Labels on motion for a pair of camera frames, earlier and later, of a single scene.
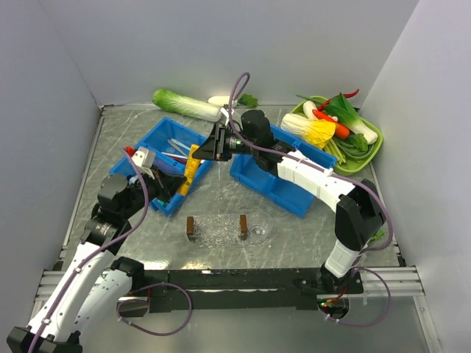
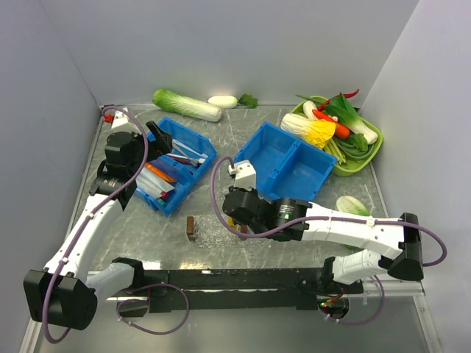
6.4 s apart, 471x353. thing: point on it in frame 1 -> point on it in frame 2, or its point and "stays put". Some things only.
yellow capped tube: [192, 165] -> [231, 223]
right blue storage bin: [294, 198] stays put
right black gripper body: [228, 143] -> [257, 229]
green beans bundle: [353, 152] stays put
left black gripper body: [157, 187] -> [136, 165]
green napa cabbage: [199, 110] stays put
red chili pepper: [321, 107] stays put
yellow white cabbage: [317, 131] stays put
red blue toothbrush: [176, 157] stays put
